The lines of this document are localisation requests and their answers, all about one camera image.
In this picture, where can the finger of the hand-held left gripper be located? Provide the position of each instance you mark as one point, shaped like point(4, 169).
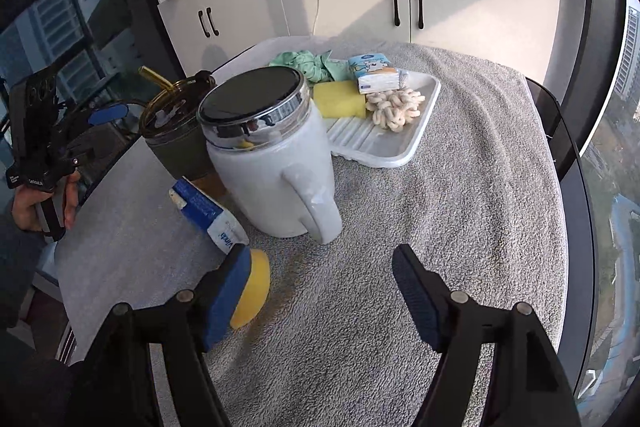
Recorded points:
point(82, 152)
point(107, 115)

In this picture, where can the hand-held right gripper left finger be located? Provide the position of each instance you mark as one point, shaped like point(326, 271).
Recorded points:
point(227, 302)

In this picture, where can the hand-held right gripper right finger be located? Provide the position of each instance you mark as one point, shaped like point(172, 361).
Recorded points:
point(417, 302)

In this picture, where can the yellow round sponge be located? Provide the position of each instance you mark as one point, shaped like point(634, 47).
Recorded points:
point(252, 292)

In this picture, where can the white ribbed plastic tray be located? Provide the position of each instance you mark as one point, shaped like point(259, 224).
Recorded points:
point(380, 142)

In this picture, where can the green cloth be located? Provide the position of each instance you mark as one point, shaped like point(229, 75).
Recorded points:
point(300, 64)

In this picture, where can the cartoon print tissue pack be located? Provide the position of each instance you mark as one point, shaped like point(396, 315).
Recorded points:
point(375, 72)

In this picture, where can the person's left forearm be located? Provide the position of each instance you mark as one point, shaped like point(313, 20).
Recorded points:
point(22, 277)

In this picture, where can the person's left hand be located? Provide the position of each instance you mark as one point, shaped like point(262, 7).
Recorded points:
point(22, 214)

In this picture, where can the dark tumbler with gold straw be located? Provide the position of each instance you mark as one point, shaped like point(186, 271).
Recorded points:
point(175, 147)

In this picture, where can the grey towel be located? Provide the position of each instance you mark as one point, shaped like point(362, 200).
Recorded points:
point(450, 232)

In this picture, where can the blue and white tissue pack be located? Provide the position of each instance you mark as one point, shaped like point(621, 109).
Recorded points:
point(205, 209)

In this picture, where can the white mug with chrome lid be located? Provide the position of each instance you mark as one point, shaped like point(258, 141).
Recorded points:
point(270, 167)

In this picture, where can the white low cabinet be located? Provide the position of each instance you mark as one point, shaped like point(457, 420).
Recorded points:
point(240, 12)

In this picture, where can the yellow rectangular sponge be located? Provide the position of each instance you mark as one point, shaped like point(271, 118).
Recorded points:
point(340, 101)

